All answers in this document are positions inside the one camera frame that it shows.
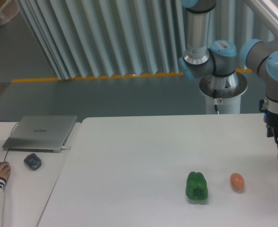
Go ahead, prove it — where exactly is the white corrugated partition screen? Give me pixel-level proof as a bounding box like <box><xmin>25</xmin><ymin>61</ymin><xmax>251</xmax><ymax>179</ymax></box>
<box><xmin>17</xmin><ymin>0</ymin><xmax>278</xmax><ymax>79</ymax></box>

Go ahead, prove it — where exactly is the green bell pepper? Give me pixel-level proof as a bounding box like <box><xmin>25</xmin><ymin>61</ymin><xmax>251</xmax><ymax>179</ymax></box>
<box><xmin>186</xmin><ymin>172</ymin><xmax>208</xmax><ymax>201</ymax></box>

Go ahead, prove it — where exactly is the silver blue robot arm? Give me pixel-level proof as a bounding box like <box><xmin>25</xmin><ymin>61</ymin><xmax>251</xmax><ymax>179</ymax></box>
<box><xmin>179</xmin><ymin>0</ymin><xmax>278</xmax><ymax>148</ymax></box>

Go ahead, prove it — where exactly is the silver closed laptop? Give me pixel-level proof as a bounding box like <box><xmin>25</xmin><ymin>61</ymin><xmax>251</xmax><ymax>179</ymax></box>
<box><xmin>2</xmin><ymin>115</ymin><xmax>77</xmax><ymax>153</ymax></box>

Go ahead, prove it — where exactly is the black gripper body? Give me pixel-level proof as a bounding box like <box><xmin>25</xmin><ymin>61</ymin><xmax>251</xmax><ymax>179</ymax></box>
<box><xmin>259</xmin><ymin>99</ymin><xmax>278</xmax><ymax>129</ymax></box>

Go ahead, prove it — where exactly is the person's bare hand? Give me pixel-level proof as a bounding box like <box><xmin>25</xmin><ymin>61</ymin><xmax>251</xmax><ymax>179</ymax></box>
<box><xmin>0</xmin><ymin>162</ymin><xmax>11</xmax><ymax>181</ymax></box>

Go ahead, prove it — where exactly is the brown cardboard box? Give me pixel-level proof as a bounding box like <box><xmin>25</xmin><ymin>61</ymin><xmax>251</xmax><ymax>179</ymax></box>
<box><xmin>0</xmin><ymin>0</ymin><xmax>19</xmax><ymax>26</ymax></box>

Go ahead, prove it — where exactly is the brown egg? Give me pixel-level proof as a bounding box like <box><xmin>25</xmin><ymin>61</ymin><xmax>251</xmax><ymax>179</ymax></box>
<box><xmin>230</xmin><ymin>173</ymin><xmax>245</xmax><ymax>191</ymax></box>

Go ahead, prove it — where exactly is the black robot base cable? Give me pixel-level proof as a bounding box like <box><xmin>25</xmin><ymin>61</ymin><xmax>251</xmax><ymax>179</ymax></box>
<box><xmin>212</xmin><ymin>89</ymin><xmax>220</xmax><ymax>115</ymax></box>

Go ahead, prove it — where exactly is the black mouse cable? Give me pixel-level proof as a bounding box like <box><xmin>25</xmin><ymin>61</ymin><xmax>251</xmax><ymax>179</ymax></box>
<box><xmin>0</xmin><ymin>120</ymin><xmax>20</xmax><ymax>163</ymax></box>

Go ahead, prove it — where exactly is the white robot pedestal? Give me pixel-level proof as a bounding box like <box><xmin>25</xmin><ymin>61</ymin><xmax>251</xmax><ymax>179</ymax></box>
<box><xmin>204</xmin><ymin>95</ymin><xmax>241</xmax><ymax>114</ymax></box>

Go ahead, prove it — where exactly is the dark grey earbud case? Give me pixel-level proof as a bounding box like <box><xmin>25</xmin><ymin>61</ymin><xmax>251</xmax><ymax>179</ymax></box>
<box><xmin>24</xmin><ymin>153</ymin><xmax>42</xmax><ymax>171</ymax></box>

